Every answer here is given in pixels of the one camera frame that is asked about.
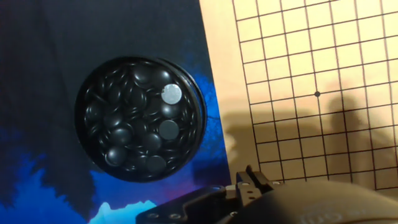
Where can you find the tan Go board sheet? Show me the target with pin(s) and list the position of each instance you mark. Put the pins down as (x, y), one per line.
(311, 62)

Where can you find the blue and black table mat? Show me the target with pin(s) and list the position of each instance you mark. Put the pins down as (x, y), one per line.
(46, 46)

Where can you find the black bowl of black stones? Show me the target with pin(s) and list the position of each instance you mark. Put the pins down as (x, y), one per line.
(79, 118)

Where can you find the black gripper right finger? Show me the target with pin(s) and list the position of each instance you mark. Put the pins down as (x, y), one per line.
(256, 185)

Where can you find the black go stone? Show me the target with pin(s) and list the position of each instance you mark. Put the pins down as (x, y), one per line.
(156, 164)
(168, 129)
(161, 77)
(171, 93)

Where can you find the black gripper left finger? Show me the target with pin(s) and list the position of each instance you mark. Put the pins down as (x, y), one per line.
(202, 208)

